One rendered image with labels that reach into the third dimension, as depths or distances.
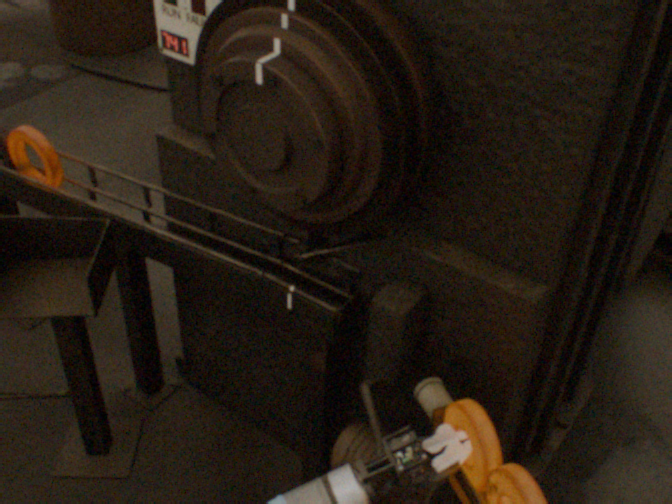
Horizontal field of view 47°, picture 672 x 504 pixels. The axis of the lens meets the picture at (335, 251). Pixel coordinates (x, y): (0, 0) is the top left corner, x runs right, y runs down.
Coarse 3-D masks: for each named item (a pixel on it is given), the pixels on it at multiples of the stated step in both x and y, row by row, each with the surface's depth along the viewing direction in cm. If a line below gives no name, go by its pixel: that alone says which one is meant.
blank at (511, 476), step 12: (504, 468) 122; (516, 468) 121; (492, 480) 125; (504, 480) 121; (516, 480) 118; (528, 480) 118; (492, 492) 126; (504, 492) 122; (516, 492) 118; (528, 492) 116; (540, 492) 117
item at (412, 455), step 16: (400, 432) 130; (384, 448) 129; (400, 448) 129; (416, 448) 128; (368, 464) 130; (384, 464) 128; (400, 464) 128; (416, 464) 126; (368, 480) 127; (384, 480) 129; (400, 480) 131; (416, 480) 130; (368, 496) 127
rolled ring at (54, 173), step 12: (12, 132) 205; (24, 132) 201; (36, 132) 202; (12, 144) 208; (24, 144) 210; (36, 144) 200; (48, 144) 202; (12, 156) 211; (24, 156) 212; (48, 156) 201; (24, 168) 212; (36, 168) 214; (48, 168) 203; (60, 168) 204; (48, 180) 206; (60, 180) 207
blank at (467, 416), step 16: (464, 400) 135; (448, 416) 137; (464, 416) 131; (480, 416) 129; (480, 432) 127; (480, 448) 127; (496, 448) 127; (464, 464) 135; (480, 464) 128; (496, 464) 127; (480, 480) 129
